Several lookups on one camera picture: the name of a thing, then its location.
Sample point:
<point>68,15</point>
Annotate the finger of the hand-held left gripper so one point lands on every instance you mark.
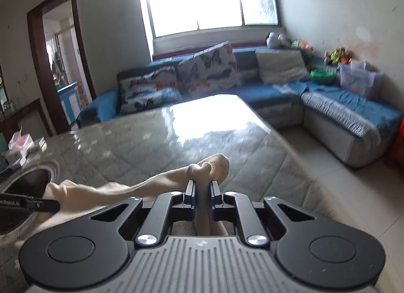
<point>41,205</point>

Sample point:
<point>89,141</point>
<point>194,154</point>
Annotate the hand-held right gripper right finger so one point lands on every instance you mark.
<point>215,192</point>

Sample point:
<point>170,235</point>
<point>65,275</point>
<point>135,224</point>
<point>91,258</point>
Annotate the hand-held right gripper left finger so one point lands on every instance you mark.
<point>191,192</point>

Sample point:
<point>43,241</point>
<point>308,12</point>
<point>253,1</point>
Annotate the cream garment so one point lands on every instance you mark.
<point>142,182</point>

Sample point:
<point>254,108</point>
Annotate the round black induction cooktop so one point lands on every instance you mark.
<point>30,182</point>

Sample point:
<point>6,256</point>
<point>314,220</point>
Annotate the white tissue box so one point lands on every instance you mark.
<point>20,141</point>

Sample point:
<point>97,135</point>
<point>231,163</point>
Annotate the dark wooden side table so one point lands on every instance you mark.
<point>31,110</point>

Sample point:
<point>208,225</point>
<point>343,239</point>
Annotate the blue toy cabinet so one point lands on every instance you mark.
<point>69,100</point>

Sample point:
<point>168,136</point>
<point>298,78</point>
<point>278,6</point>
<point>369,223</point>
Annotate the flat butterfly print pillow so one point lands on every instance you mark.
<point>148,91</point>

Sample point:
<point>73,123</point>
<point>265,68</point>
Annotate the square butterfly print pillow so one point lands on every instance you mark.
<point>208,68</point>

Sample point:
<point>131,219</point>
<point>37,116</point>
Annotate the grey pillow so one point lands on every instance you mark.
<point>281,65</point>

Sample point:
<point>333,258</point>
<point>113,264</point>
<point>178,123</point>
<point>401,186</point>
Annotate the grey patterned sofa cover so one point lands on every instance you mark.
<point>341,113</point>

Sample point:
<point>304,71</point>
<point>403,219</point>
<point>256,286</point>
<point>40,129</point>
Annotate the blue corner sofa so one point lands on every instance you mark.
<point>331,97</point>

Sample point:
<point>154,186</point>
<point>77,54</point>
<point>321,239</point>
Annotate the green bowl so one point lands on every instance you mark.
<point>322,75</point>

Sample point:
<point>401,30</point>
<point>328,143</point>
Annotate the orange green toy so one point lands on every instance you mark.
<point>303,45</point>

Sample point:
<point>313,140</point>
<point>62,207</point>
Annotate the green yellow plush toy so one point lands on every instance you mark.
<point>333,57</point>

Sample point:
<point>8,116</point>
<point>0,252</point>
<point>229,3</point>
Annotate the clear plastic storage box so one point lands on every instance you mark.
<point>359,80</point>

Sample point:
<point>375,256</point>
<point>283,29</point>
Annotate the red plastic item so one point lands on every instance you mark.
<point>396,144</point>

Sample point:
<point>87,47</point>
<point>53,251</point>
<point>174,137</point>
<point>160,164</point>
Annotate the plush toys on sofa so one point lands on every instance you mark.
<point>343,54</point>

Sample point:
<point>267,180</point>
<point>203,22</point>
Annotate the dark wooden door frame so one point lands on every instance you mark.
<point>38,59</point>

